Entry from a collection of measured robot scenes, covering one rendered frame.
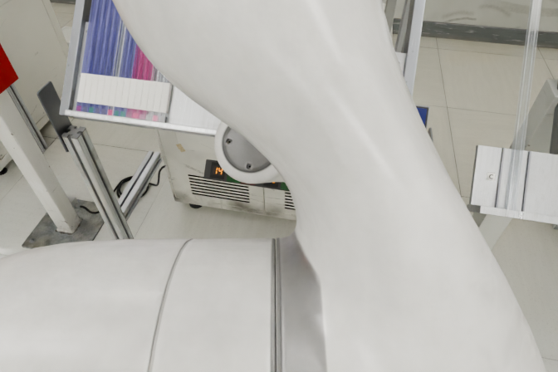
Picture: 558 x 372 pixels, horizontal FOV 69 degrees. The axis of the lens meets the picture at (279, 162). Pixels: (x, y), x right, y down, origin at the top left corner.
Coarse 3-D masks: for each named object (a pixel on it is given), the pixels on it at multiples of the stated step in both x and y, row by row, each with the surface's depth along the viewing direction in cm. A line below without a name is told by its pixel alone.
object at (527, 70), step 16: (528, 16) 68; (528, 32) 67; (528, 48) 66; (528, 64) 66; (528, 80) 66; (528, 96) 66; (512, 144) 67; (512, 160) 66; (512, 176) 65; (512, 192) 65; (512, 208) 65
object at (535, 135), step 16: (544, 96) 76; (528, 112) 82; (544, 112) 76; (528, 128) 81; (544, 128) 77; (528, 144) 81; (544, 144) 80; (480, 224) 100; (496, 224) 98; (496, 240) 102
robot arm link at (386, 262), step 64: (128, 0) 12; (192, 0) 11; (256, 0) 10; (320, 0) 10; (192, 64) 12; (256, 64) 11; (320, 64) 10; (384, 64) 11; (256, 128) 12; (320, 128) 11; (384, 128) 10; (320, 192) 12; (384, 192) 10; (448, 192) 11; (320, 256) 13; (384, 256) 11; (448, 256) 10; (320, 320) 12; (384, 320) 11; (448, 320) 10; (512, 320) 11
